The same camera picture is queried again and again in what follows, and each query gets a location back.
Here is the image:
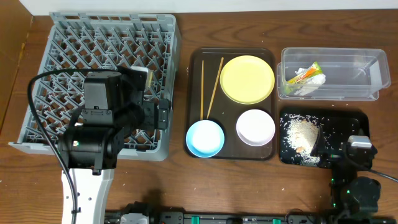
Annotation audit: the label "light blue bowl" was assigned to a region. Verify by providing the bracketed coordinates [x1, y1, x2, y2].
[185, 120, 225, 158]

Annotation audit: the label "clear plastic waste bin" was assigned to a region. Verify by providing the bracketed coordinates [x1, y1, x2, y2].
[276, 47, 391, 101]

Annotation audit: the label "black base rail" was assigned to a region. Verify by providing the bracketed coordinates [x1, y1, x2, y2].
[104, 202, 397, 224]

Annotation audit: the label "black waste tray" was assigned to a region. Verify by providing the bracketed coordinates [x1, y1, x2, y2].
[279, 106, 370, 167]

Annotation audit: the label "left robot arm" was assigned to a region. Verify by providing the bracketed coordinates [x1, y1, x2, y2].
[58, 66, 170, 223]

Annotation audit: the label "rice food scraps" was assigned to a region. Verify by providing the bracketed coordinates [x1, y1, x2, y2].
[280, 113, 358, 166]

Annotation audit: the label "yellow round plate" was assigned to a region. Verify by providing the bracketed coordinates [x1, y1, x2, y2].
[220, 55, 275, 105]

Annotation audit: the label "dark brown serving tray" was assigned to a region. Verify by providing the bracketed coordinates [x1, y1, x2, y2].
[186, 47, 277, 161]

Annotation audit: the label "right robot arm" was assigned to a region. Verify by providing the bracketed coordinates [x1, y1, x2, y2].
[310, 126, 381, 223]

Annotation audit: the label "white tissue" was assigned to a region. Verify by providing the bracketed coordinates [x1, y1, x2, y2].
[294, 69, 326, 96]

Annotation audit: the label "white bowl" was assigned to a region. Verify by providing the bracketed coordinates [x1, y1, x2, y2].
[236, 109, 275, 147]

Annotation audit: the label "green orange snack wrapper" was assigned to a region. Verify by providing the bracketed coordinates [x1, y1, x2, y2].
[284, 62, 321, 94]

